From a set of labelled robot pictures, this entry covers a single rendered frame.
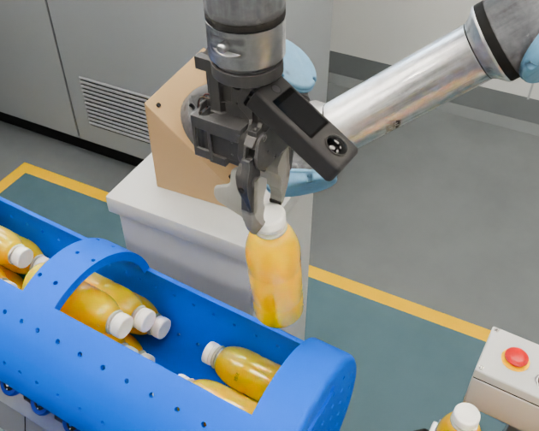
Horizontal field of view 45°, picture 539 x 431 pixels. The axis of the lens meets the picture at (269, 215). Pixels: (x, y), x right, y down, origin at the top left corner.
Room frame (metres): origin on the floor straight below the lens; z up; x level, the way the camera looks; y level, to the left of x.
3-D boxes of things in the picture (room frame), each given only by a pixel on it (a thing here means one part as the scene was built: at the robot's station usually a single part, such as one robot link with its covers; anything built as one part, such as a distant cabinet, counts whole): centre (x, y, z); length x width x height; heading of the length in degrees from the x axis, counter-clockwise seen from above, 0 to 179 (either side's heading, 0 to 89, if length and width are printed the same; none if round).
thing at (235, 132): (0.57, 0.03, 1.59); 0.09 x 0.08 x 0.12; 59
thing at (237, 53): (0.56, 0.02, 1.67); 0.08 x 0.08 x 0.05
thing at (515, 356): (0.60, -0.39, 1.11); 0.04 x 0.04 x 0.01
